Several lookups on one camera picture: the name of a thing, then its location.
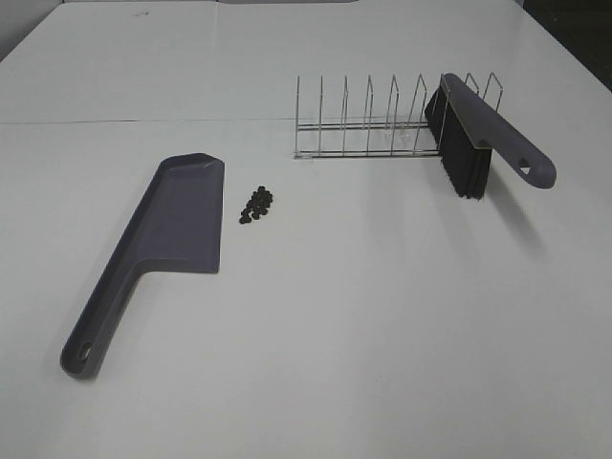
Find grey hand brush black bristles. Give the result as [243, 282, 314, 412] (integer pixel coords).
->
[425, 73, 557, 200]

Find chrome wire dish rack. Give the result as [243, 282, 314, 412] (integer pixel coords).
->
[293, 73, 504, 160]

